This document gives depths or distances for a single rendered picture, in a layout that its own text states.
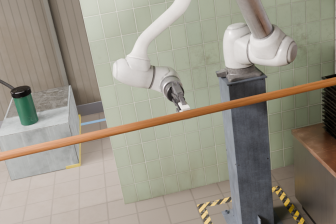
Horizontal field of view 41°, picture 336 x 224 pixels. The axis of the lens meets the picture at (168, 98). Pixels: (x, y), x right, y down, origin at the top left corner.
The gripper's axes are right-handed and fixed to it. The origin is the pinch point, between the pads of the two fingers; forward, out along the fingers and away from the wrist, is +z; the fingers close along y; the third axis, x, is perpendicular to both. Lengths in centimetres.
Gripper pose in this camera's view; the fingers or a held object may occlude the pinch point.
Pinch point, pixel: (184, 110)
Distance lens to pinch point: 166.6
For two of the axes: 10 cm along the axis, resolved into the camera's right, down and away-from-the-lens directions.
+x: -9.7, 2.1, -1.2
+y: 1.5, 9.0, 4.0
